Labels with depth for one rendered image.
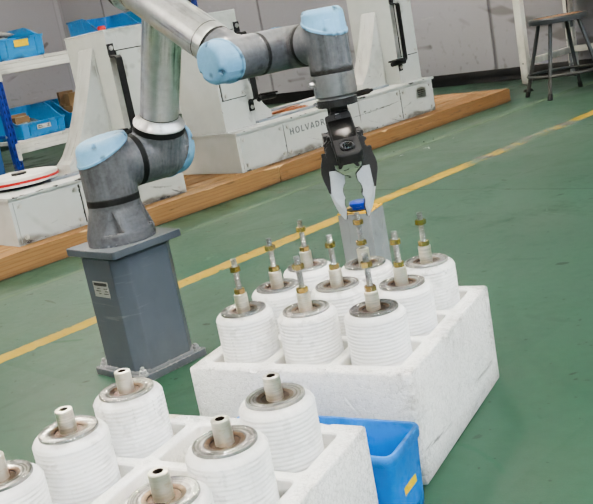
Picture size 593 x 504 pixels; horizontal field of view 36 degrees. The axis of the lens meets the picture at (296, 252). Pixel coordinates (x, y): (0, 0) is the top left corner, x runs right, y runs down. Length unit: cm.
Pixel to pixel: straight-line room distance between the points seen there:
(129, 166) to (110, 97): 190
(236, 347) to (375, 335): 25
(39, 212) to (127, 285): 160
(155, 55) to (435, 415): 98
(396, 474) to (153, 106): 106
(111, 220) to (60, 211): 161
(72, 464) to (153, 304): 90
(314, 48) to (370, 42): 355
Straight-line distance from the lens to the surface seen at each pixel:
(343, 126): 157
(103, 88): 392
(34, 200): 355
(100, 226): 200
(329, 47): 157
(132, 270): 198
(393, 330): 137
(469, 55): 720
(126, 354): 205
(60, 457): 117
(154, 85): 200
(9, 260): 342
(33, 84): 1089
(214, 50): 155
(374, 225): 179
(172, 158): 206
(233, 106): 422
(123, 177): 199
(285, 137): 435
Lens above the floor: 69
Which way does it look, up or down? 14 degrees down
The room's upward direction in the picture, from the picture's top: 11 degrees counter-clockwise
